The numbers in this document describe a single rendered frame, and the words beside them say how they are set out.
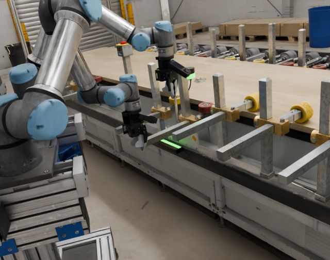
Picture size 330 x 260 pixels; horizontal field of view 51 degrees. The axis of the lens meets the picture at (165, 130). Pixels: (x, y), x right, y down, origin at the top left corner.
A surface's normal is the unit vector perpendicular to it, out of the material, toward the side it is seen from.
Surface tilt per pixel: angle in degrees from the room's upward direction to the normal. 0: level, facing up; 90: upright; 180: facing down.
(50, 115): 95
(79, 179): 90
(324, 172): 90
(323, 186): 90
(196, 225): 0
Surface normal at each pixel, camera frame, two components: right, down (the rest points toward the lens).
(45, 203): 0.22, 0.35
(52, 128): 0.89, 0.14
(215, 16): -0.72, 0.36
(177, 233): -0.14, -0.91
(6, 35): 0.68, 0.20
